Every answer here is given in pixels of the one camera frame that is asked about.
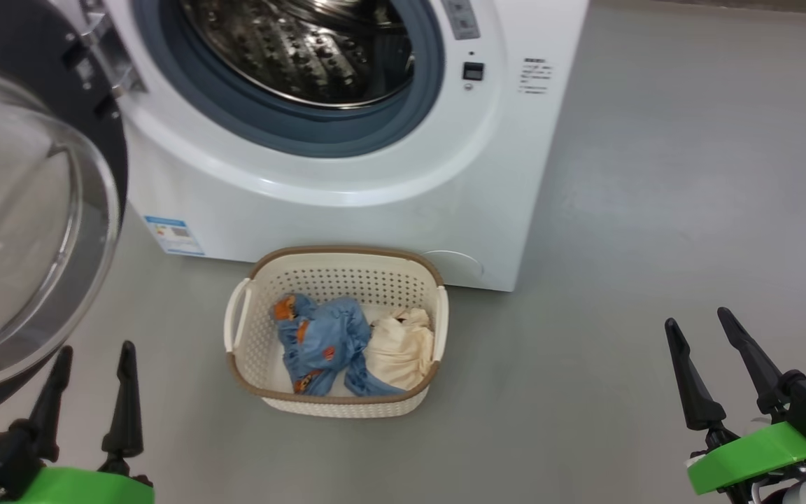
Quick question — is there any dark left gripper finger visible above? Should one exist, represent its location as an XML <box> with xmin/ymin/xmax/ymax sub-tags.
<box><xmin>101</xmin><ymin>341</ymin><xmax>146</xmax><ymax>460</ymax></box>
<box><xmin>25</xmin><ymin>345</ymin><xmax>74</xmax><ymax>463</ymax></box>

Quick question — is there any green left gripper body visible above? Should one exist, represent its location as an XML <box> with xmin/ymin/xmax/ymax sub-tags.
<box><xmin>3</xmin><ymin>458</ymin><xmax>156</xmax><ymax>504</ymax></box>

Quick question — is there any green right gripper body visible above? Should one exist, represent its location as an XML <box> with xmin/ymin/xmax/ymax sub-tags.
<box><xmin>686</xmin><ymin>420</ymin><xmax>806</xmax><ymax>504</ymax></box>

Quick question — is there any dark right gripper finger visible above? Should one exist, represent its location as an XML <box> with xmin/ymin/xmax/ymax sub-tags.
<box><xmin>665</xmin><ymin>318</ymin><xmax>726</xmax><ymax>432</ymax></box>
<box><xmin>716</xmin><ymin>307</ymin><xmax>789</xmax><ymax>416</ymax></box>

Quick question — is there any black round glass washer door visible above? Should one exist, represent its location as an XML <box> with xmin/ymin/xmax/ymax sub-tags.
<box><xmin>0</xmin><ymin>0</ymin><xmax>129</xmax><ymax>431</ymax></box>

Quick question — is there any blue garment with orange print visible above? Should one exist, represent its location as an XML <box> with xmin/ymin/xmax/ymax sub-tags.
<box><xmin>274</xmin><ymin>294</ymin><xmax>407</xmax><ymax>397</ymax></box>

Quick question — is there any cream garment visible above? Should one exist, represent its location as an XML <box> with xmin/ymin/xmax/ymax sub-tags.
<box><xmin>363</xmin><ymin>308</ymin><xmax>436</xmax><ymax>391</ymax></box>

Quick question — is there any white front-load washing machine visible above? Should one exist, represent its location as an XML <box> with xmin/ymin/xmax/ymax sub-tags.
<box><xmin>53</xmin><ymin>0</ymin><xmax>591</xmax><ymax>293</ymax></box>

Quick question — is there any metal door hinge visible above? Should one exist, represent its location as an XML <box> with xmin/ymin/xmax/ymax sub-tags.
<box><xmin>74</xmin><ymin>8</ymin><xmax>146</xmax><ymax>100</ymax></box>

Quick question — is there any washing machine drum interior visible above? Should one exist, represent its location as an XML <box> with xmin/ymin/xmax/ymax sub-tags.
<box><xmin>179</xmin><ymin>0</ymin><xmax>416</xmax><ymax>109</ymax></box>

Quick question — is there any blue energy label sticker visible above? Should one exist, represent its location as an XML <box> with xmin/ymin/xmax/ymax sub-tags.
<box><xmin>144</xmin><ymin>216</ymin><xmax>205</xmax><ymax>256</ymax></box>

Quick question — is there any cream perforated laundry basket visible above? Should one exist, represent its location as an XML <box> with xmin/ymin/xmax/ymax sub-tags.
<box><xmin>224</xmin><ymin>246</ymin><xmax>450</xmax><ymax>419</ymax></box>

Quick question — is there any round white filter cover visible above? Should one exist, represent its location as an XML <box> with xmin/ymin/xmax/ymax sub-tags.
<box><xmin>423</xmin><ymin>250</ymin><xmax>486</xmax><ymax>285</ymax></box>

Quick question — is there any printed warning text label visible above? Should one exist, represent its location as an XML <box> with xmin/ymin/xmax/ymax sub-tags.
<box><xmin>522</xmin><ymin>58</ymin><xmax>555</xmax><ymax>95</ymax></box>

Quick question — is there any grey rating plate label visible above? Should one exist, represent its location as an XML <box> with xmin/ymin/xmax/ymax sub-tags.
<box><xmin>441</xmin><ymin>0</ymin><xmax>481</xmax><ymax>41</ymax></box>

